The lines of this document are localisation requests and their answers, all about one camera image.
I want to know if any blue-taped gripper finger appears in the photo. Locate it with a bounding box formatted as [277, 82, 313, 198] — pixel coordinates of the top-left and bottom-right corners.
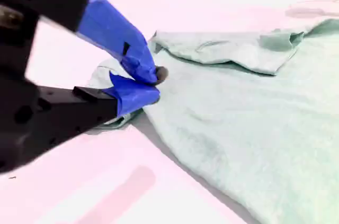
[38, 71, 161, 153]
[0, 0, 170, 86]

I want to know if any pale green T-shirt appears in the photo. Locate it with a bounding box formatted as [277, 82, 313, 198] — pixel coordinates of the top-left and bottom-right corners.
[88, 19, 339, 224]

